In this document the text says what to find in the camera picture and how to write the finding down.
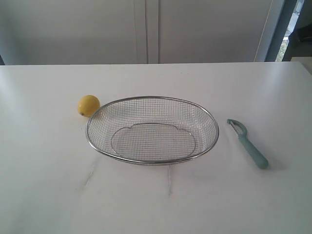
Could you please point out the yellow lemon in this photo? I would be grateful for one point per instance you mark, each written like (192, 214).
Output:
(88, 105)

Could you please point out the teal handled peeler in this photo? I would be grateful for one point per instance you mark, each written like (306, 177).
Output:
(241, 131)

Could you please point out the oval metal wire basket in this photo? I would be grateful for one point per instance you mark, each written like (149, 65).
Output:
(152, 130)

